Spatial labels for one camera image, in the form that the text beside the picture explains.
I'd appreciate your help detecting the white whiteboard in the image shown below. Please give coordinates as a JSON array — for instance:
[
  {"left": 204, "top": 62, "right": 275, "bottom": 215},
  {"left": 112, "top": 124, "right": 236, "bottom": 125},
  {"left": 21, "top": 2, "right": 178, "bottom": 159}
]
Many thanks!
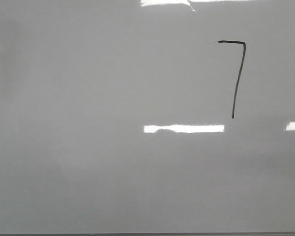
[{"left": 0, "top": 0, "right": 295, "bottom": 234}]

